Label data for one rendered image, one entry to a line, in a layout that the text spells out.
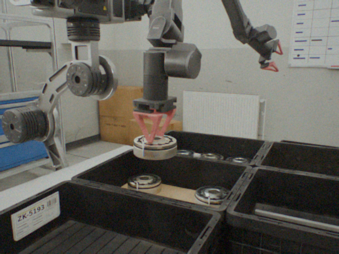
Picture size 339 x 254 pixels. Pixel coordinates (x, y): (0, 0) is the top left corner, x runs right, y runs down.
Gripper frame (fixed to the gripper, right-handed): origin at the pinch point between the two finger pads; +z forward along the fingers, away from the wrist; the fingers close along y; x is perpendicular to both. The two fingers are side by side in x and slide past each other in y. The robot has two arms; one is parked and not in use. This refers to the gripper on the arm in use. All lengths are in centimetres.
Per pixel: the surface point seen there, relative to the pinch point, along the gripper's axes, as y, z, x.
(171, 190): 15.9, 21.8, 2.8
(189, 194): 16.1, 21.6, -3.1
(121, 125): 290, 92, 214
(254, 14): 325, -55, 51
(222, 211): -7.6, 10.6, -19.7
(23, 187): 17, 38, 71
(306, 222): 12.9, 19.3, -34.8
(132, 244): -12.7, 21.1, -1.8
